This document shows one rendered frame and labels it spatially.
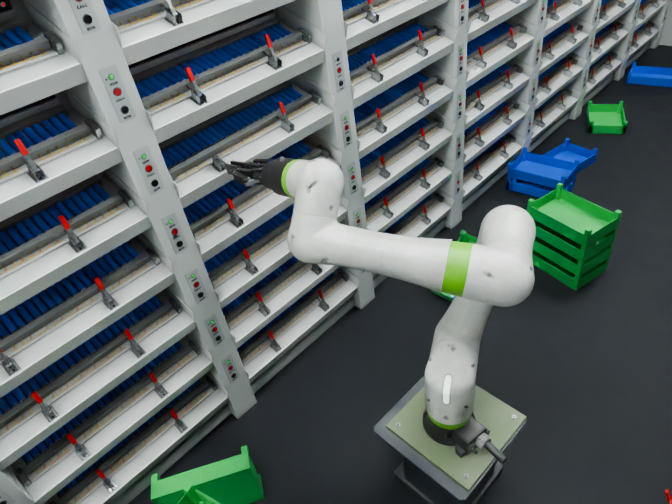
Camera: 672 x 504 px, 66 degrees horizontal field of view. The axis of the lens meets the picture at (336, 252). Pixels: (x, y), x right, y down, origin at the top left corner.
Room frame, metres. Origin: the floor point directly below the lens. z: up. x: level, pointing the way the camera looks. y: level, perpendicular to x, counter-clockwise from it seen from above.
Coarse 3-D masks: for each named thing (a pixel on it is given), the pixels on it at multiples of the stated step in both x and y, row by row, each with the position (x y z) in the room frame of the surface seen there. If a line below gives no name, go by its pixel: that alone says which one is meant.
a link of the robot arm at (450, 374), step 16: (432, 352) 0.90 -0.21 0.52; (448, 352) 0.87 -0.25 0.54; (464, 352) 0.86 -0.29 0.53; (432, 368) 0.83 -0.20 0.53; (448, 368) 0.82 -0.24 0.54; (464, 368) 0.81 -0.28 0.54; (432, 384) 0.79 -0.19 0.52; (448, 384) 0.78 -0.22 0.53; (464, 384) 0.77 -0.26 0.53; (432, 400) 0.78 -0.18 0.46; (448, 400) 0.76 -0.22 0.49; (464, 400) 0.76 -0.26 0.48; (432, 416) 0.78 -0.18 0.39; (448, 416) 0.76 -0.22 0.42; (464, 416) 0.76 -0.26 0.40
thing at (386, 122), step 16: (416, 80) 2.09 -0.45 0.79; (432, 80) 2.08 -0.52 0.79; (448, 80) 2.08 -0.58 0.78; (384, 96) 1.96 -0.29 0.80; (400, 96) 1.97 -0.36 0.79; (416, 96) 2.00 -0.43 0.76; (432, 96) 2.01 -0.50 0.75; (448, 96) 2.05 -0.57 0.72; (368, 112) 1.86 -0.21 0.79; (384, 112) 1.87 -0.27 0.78; (400, 112) 1.90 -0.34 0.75; (416, 112) 1.90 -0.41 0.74; (368, 128) 1.78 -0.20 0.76; (384, 128) 1.79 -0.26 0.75; (400, 128) 1.83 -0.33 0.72; (368, 144) 1.71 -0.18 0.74
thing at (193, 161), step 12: (288, 108) 1.57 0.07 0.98; (300, 108) 1.59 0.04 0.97; (264, 120) 1.51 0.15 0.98; (276, 120) 1.54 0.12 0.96; (240, 132) 1.45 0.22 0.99; (252, 132) 1.47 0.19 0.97; (216, 144) 1.39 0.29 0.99; (228, 144) 1.41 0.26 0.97; (240, 144) 1.42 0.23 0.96; (192, 156) 1.34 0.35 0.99; (204, 156) 1.35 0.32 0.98; (180, 168) 1.29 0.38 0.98
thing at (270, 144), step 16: (304, 80) 1.69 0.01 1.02; (320, 96) 1.64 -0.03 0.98; (320, 112) 1.59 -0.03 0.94; (304, 128) 1.52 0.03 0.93; (256, 144) 1.43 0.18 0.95; (272, 144) 1.43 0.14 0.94; (288, 144) 1.48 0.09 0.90; (208, 160) 1.36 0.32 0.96; (224, 160) 1.36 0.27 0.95; (240, 160) 1.36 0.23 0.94; (192, 176) 1.29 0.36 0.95; (208, 176) 1.29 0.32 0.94; (224, 176) 1.31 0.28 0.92; (192, 192) 1.24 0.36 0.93; (208, 192) 1.28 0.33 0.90
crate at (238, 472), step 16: (208, 464) 0.87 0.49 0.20; (224, 464) 0.86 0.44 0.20; (240, 464) 0.85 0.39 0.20; (160, 480) 0.84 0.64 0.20; (176, 480) 0.83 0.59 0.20; (192, 480) 0.82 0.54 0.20; (208, 480) 0.82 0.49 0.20; (224, 480) 0.82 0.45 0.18; (240, 480) 0.83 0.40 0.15; (256, 480) 0.84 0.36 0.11; (160, 496) 0.79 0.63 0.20; (176, 496) 0.80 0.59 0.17; (224, 496) 0.82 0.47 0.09; (240, 496) 0.82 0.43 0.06; (256, 496) 0.83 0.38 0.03
